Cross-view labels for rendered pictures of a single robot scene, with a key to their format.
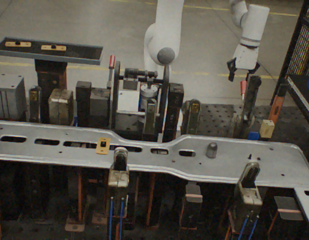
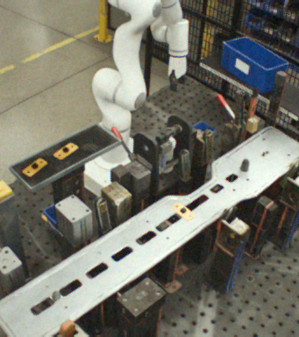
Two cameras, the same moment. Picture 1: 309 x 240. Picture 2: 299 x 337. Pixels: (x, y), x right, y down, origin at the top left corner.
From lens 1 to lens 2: 1.12 m
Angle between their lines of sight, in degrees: 33
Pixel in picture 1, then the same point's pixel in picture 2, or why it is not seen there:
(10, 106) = (87, 229)
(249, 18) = (176, 34)
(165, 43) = (138, 89)
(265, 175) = (282, 161)
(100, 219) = (180, 268)
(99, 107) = (145, 182)
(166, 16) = (132, 67)
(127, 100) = not seen: hidden behind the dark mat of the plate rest
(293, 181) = (296, 155)
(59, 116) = (124, 211)
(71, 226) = (171, 288)
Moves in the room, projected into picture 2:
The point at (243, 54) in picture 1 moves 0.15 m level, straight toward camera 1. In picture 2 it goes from (180, 65) to (197, 81)
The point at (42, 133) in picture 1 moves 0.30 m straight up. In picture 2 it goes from (131, 233) to (135, 162)
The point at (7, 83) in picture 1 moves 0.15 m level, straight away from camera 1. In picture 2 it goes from (77, 211) to (38, 193)
